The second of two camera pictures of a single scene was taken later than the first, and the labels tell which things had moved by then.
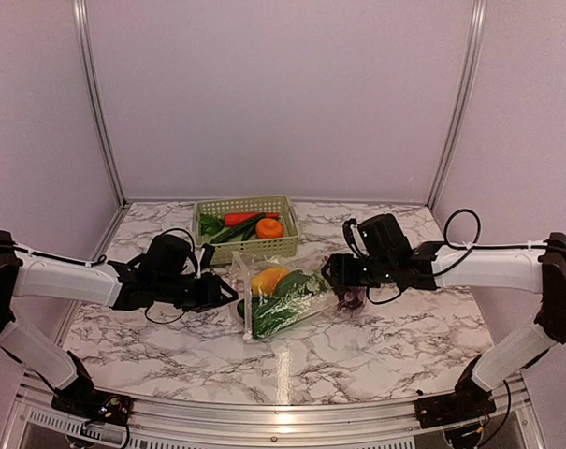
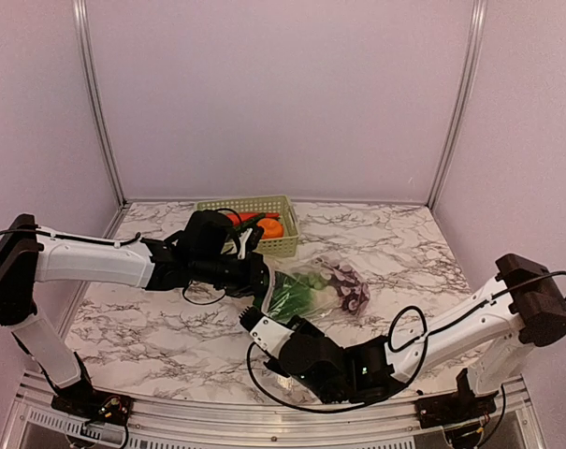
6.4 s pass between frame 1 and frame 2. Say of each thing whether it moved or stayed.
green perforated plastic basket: stayed
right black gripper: moved
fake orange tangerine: stayed
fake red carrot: stayed
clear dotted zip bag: moved
